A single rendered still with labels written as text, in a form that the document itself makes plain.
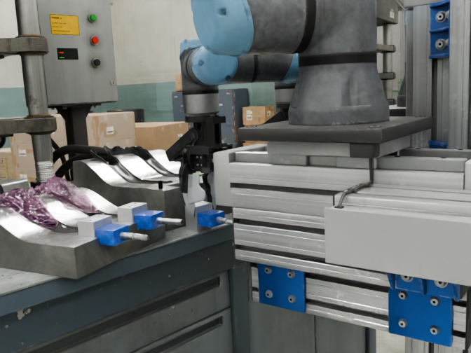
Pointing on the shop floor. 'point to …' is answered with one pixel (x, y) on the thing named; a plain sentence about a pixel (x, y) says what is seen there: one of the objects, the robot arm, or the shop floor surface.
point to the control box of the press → (76, 62)
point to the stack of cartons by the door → (256, 118)
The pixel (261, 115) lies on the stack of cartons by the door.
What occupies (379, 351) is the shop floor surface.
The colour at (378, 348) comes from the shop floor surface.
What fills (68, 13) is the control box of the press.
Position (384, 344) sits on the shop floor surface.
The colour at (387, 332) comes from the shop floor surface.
